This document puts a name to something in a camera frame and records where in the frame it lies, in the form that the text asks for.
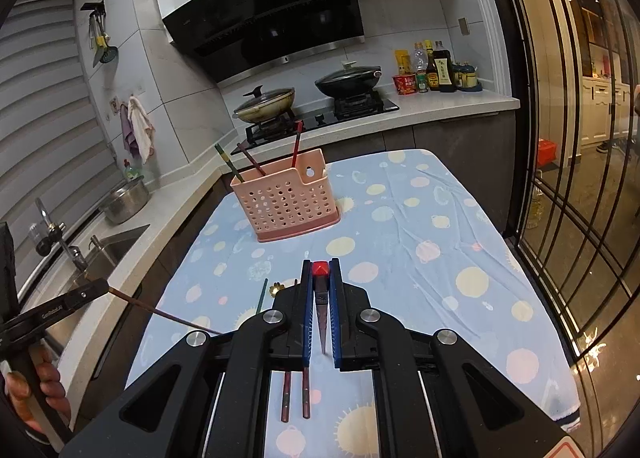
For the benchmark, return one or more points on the steel kitchen sink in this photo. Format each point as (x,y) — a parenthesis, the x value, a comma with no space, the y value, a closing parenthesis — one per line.
(102,259)

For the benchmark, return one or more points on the gold flower-handled spoon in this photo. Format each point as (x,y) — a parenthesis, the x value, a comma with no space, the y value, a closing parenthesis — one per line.
(275,288)

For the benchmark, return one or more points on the green dish soap bottle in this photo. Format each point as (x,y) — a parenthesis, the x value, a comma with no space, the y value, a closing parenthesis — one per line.
(131,172)

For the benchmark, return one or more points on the kitchen sink faucet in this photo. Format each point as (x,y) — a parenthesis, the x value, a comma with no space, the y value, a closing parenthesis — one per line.
(45,233)

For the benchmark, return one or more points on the clear plastic bottle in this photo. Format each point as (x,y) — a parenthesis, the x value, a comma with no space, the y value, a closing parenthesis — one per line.
(419,58)

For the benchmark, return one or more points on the seasoning jars on tray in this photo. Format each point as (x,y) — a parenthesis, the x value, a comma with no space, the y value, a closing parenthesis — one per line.
(465,77)

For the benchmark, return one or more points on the black gas stove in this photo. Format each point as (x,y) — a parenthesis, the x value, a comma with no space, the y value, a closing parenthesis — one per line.
(284,125)

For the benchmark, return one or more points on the blue polka dot tablecloth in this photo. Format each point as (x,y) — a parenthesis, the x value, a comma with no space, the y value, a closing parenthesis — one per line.
(410,235)

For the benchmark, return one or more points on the yellow cap sauce bottle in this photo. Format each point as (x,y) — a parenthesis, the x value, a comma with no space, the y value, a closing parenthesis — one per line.
(431,70)

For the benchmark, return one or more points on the beige wok with lid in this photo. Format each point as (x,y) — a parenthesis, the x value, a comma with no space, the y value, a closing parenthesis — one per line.
(262,106)

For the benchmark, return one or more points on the yellow seasoning bag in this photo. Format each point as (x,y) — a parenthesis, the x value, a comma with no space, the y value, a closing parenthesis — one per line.
(403,62)

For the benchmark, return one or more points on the black range hood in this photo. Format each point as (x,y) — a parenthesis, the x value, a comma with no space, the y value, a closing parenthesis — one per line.
(231,40)

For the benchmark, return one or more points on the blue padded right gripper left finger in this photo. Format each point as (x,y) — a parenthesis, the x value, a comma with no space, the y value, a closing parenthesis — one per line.
(307,318)

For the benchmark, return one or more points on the green chopstick gold band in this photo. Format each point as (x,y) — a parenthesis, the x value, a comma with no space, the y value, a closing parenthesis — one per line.
(262,296)

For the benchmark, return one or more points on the dark soy sauce bottle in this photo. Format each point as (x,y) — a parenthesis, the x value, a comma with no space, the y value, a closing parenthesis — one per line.
(444,69)

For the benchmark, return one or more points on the dark red chopstick gold band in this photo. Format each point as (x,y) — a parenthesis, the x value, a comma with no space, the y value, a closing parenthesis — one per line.
(299,131)

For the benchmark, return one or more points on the dark maroon chopstick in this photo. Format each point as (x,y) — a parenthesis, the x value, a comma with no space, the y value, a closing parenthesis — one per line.
(286,397)

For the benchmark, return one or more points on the bright red chopstick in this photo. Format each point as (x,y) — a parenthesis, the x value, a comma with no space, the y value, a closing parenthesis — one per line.
(320,273)

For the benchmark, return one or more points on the brown chopstick gold band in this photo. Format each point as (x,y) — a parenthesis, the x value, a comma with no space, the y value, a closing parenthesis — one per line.
(148,308)

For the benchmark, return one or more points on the stainless steel pot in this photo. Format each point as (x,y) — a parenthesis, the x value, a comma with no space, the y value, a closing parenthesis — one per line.
(125,201)

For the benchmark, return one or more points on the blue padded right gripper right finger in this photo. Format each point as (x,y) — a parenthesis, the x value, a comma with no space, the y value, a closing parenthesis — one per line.
(336,302)

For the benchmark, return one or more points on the hanging utensil rack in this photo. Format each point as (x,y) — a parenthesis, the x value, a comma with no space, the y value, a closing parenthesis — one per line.
(104,51)

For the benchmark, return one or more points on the black wok with lid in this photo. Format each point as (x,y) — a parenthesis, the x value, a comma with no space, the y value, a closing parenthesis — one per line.
(351,80)

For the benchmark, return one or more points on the white hanging towel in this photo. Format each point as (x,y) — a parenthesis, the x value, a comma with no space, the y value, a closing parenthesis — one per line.
(142,129)

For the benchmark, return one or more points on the red instant noodle cup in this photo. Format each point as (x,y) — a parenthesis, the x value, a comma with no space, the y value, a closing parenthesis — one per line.
(405,84)

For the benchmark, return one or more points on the pink perforated utensil holder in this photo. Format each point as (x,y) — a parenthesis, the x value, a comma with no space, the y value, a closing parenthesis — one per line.
(288,197)

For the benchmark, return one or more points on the small green cap jar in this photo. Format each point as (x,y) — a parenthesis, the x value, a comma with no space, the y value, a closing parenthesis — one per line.
(421,82)

